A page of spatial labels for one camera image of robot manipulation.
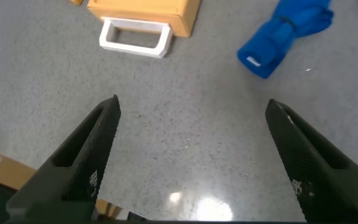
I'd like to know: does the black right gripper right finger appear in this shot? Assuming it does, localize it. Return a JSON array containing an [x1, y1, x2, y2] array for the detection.
[[265, 98, 358, 223]]

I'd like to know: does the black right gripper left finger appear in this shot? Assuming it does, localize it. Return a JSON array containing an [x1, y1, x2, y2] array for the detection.
[[6, 95, 122, 223]]

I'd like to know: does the yellow drawer with white handle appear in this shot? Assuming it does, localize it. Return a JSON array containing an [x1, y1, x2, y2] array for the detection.
[[88, 7, 190, 59]]

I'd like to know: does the yellow drawer cabinet housing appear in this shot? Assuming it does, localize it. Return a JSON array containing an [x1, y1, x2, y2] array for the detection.
[[87, 0, 202, 38]]

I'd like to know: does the blue rolled cloth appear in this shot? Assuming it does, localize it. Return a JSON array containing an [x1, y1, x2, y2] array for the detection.
[[236, 0, 335, 80]]

